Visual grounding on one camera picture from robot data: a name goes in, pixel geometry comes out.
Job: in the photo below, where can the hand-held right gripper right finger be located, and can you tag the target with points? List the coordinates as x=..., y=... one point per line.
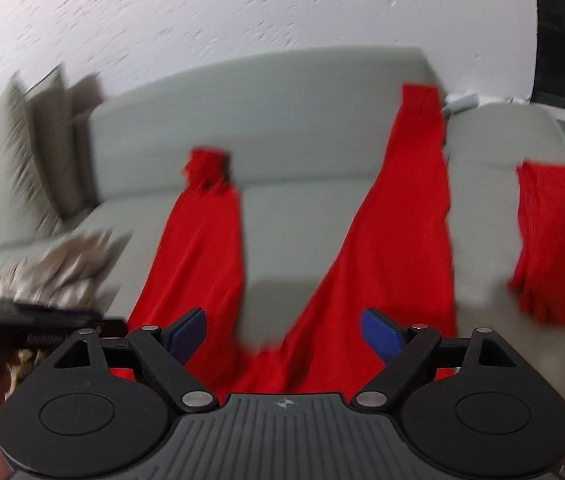
x=382, y=335

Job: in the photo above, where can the red garment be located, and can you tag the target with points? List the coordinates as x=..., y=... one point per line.
x=557, y=240

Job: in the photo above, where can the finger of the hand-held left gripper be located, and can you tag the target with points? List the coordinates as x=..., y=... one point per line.
x=47, y=332
x=37, y=311

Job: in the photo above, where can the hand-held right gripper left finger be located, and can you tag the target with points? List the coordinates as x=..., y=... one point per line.
x=187, y=335

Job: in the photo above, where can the beige grey cushion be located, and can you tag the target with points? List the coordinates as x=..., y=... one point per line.
x=55, y=150

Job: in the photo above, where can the grey sofa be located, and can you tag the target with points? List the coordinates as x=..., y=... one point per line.
x=287, y=125

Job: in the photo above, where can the red pants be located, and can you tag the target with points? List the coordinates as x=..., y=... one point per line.
x=387, y=240

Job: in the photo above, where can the white garment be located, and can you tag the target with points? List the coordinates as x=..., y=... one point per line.
x=62, y=270

